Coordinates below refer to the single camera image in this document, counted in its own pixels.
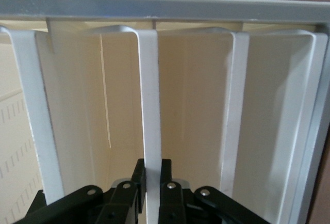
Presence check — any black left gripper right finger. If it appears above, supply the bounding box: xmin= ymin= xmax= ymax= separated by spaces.
xmin=158 ymin=158 xmax=269 ymax=224

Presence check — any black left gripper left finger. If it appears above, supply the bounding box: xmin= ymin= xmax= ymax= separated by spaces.
xmin=24 ymin=158 xmax=147 ymax=224

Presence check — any white drawer cabinet housing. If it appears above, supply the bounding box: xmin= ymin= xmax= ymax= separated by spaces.
xmin=0 ymin=0 xmax=330 ymax=224

